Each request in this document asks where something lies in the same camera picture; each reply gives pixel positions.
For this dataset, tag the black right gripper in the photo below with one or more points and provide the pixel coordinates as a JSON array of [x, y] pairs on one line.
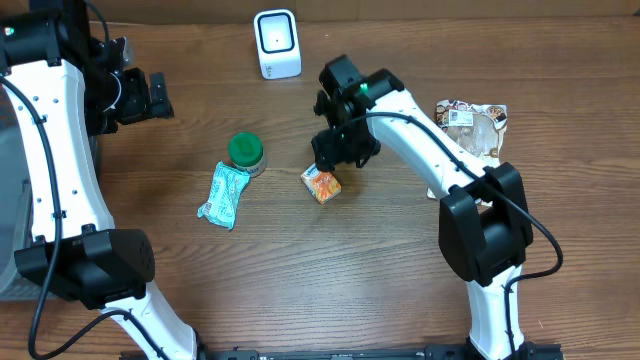
[[334, 154]]

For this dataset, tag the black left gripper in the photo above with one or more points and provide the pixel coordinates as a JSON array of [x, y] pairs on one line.
[[151, 95]]

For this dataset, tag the orange tissue pack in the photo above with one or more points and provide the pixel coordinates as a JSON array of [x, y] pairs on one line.
[[323, 186]]

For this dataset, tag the green capped bottle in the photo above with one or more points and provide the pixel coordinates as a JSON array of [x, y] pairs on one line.
[[246, 152]]

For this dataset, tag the teal tissue pack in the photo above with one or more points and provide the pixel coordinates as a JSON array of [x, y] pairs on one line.
[[227, 185]]

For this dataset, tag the brown white snack pouch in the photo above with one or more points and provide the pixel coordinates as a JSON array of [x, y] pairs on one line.
[[477, 128]]

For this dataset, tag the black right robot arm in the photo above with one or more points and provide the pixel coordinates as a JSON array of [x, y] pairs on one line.
[[484, 224]]

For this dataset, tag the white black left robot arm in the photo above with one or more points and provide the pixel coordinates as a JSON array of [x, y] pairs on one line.
[[66, 87]]

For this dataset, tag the white barcode scanner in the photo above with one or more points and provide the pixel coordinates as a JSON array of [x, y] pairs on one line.
[[277, 44]]

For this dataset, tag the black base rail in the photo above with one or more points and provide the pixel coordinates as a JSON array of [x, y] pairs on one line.
[[325, 355]]

